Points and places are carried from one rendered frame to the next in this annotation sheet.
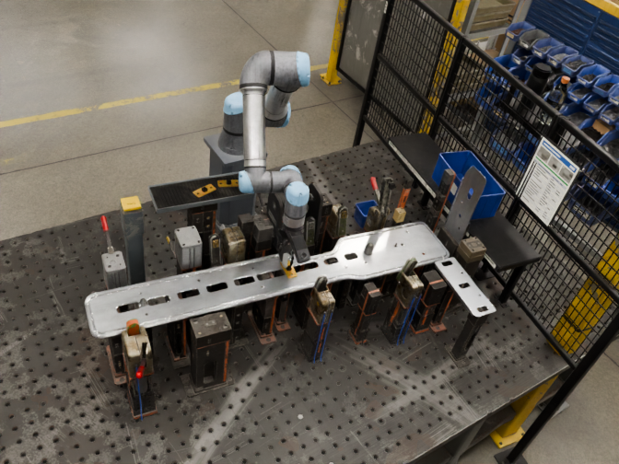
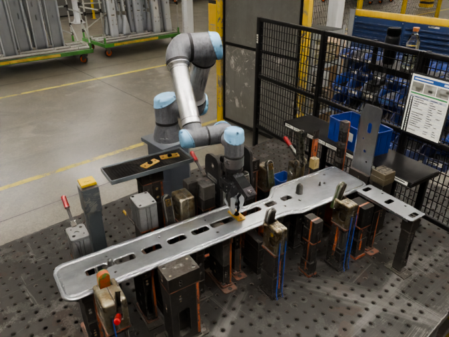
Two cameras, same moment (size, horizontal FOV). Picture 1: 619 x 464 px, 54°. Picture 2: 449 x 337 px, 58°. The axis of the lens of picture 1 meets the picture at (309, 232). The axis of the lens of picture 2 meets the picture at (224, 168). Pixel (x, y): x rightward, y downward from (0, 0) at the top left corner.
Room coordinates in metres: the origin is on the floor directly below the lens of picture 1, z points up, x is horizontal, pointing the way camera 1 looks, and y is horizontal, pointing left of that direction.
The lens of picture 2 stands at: (0.15, 0.13, 1.97)
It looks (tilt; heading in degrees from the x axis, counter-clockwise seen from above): 28 degrees down; 359
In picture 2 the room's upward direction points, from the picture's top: straight up
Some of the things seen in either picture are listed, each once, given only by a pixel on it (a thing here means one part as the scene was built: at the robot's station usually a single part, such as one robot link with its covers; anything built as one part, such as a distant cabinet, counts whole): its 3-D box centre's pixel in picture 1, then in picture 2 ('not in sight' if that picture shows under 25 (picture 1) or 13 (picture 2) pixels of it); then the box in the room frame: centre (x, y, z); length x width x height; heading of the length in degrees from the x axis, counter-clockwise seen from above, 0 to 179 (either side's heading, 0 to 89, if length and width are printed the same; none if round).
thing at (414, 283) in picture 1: (401, 308); (340, 234); (1.57, -0.41, 0.87); 0.12 x 0.09 x 0.35; 31
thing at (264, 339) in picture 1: (264, 303); (220, 253); (1.48, 0.12, 0.84); 0.17 x 0.06 x 0.29; 31
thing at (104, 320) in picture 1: (284, 273); (233, 219); (1.51, 0.06, 1.00); 1.38 x 0.22 x 0.02; 121
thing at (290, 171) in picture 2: (369, 240); (293, 192); (1.91, -0.26, 0.88); 0.07 x 0.06 x 0.35; 31
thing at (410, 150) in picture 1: (457, 193); (351, 145); (2.17, -0.61, 1.02); 0.90 x 0.22 x 0.03; 31
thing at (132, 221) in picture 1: (134, 249); (95, 229); (1.56, 0.64, 0.92); 0.08 x 0.08 x 0.44; 31
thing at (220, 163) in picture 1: (233, 181); (170, 171); (2.10, 0.38, 0.90); 0.21 x 0.21 x 0.40; 40
